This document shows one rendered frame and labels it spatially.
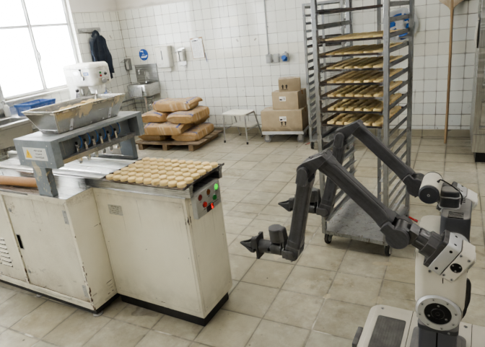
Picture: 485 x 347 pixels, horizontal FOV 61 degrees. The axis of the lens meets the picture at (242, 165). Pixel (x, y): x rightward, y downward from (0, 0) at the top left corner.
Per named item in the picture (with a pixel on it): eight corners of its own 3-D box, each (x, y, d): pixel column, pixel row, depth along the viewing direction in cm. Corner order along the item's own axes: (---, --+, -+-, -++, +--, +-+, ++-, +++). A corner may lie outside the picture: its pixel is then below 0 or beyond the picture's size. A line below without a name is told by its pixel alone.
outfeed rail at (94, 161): (9, 159, 334) (6, 151, 332) (12, 157, 337) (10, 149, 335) (220, 178, 238) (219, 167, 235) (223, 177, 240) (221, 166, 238)
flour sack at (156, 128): (141, 135, 629) (139, 125, 624) (156, 128, 665) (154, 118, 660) (182, 135, 602) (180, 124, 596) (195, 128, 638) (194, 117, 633)
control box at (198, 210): (193, 218, 224) (189, 195, 219) (216, 200, 243) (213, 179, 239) (198, 219, 222) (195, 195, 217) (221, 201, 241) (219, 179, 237)
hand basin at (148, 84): (181, 110, 712) (171, 45, 678) (168, 115, 680) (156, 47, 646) (136, 111, 756) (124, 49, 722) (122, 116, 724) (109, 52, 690)
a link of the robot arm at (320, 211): (327, 216, 198) (332, 209, 206) (326, 193, 195) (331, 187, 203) (303, 213, 204) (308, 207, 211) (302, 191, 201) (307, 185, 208)
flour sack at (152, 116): (159, 124, 621) (158, 113, 615) (138, 124, 639) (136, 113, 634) (186, 113, 681) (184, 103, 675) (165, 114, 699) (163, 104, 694)
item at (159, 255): (118, 304, 275) (88, 178, 247) (152, 275, 303) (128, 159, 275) (206, 331, 241) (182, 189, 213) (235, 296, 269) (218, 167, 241)
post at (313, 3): (325, 234, 310) (314, -12, 256) (322, 233, 312) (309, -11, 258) (327, 231, 312) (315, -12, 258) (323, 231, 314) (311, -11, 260)
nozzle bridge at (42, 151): (28, 193, 248) (12, 139, 238) (115, 156, 307) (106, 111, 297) (65, 199, 232) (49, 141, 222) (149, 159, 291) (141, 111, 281)
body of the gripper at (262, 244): (255, 258, 177) (270, 261, 173) (252, 237, 174) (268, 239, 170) (261, 251, 182) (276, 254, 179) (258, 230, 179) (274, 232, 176)
